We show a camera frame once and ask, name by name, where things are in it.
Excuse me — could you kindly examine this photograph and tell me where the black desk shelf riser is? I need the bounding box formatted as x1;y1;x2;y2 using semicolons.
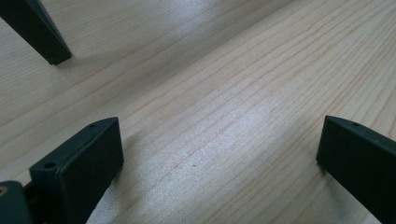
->
0;0;74;66

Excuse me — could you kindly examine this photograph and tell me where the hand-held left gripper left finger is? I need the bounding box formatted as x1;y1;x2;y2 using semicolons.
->
29;116;125;224

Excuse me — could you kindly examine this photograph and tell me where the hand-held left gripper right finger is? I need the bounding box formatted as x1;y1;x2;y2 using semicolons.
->
316;115;396;224

